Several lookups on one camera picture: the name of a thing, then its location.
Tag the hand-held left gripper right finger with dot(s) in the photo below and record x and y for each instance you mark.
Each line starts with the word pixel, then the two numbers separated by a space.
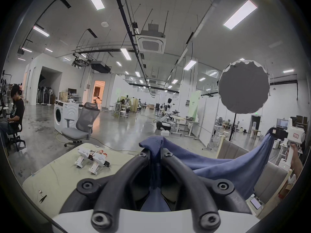
pixel 179 171

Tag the small black clip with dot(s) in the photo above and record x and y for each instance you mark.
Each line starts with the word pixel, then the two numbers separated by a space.
pixel 42 198

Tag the grey office chair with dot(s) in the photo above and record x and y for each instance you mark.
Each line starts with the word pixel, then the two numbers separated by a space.
pixel 83 124

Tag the white table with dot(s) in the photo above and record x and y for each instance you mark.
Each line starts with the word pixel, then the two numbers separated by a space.
pixel 179 124

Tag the blue garment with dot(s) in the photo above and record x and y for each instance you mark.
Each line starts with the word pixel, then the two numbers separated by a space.
pixel 218 166

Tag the spare white hand-held gripper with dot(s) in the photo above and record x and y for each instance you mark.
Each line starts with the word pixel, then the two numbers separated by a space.
pixel 98 161
pixel 82 155

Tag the round grey softbox on stand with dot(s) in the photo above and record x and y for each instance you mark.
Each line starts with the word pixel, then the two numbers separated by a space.
pixel 244 86

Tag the phone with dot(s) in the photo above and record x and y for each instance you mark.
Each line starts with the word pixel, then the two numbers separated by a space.
pixel 256 203

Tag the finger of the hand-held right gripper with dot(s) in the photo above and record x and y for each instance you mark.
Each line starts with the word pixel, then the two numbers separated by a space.
pixel 273 132

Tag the white pedestal fan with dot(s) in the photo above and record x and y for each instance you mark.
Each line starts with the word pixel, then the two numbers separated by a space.
pixel 50 93

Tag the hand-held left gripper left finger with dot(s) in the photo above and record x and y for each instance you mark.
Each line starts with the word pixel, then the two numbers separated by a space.
pixel 136 169

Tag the white humanoid robot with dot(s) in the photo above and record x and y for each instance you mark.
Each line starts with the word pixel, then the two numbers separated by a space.
pixel 167 110

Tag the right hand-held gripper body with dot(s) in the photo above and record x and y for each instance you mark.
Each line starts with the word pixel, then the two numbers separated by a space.
pixel 297 135

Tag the black office chair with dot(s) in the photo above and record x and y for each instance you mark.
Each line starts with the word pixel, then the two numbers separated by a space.
pixel 15 137

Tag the white washing machine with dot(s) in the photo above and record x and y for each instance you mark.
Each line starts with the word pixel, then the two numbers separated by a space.
pixel 64 116

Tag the person's right hand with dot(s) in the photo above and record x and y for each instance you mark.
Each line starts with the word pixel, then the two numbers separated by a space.
pixel 296 160

